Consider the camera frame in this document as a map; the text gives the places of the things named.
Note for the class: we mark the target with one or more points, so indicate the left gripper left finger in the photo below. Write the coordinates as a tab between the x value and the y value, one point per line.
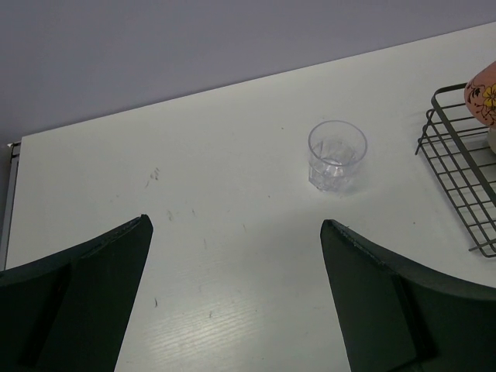
69	311

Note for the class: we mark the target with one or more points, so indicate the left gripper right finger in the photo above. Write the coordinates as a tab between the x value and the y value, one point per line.
398	315

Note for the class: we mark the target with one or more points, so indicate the tall clear glass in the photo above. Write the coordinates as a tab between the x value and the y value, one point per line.
336	149

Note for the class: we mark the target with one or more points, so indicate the pink mug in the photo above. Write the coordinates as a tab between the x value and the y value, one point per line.
479	96

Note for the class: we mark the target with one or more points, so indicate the black wire dish rack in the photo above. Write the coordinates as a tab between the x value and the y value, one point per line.
455	146

